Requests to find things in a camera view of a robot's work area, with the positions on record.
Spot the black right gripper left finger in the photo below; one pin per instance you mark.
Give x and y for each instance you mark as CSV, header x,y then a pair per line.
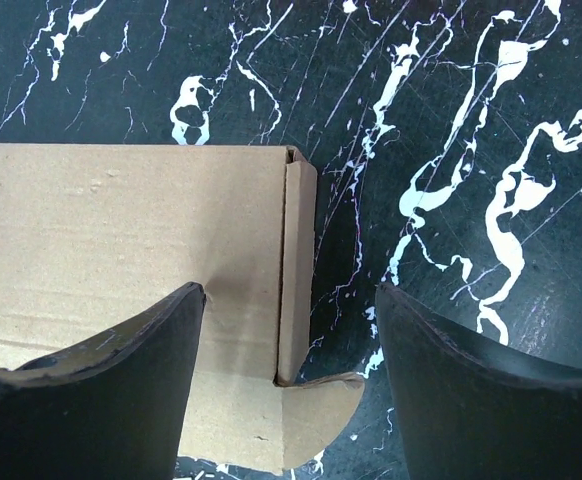
x,y
109,407

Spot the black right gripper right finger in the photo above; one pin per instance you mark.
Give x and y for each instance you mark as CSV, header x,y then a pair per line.
x,y
469,407

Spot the brown cardboard box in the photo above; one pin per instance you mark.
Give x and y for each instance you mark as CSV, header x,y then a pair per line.
x,y
93,234

